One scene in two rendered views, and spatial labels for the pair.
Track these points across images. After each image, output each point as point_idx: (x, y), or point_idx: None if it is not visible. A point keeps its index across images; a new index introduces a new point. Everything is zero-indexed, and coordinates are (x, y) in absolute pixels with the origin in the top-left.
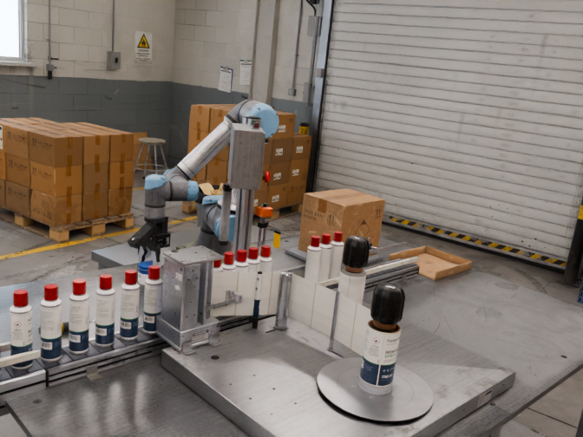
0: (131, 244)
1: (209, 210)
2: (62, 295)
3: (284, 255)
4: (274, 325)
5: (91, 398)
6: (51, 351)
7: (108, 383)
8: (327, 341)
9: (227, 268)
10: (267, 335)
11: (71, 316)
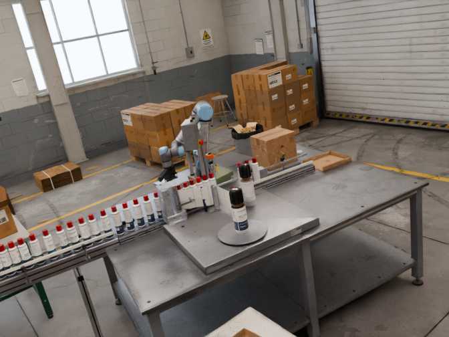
0: (158, 180)
1: (195, 156)
2: None
3: None
4: (214, 209)
5: (134, 247)
6: (119, 231)
7: (141, 241)
8: None
9: (191, 186)
10: (210, 214)
11: (124, 216)
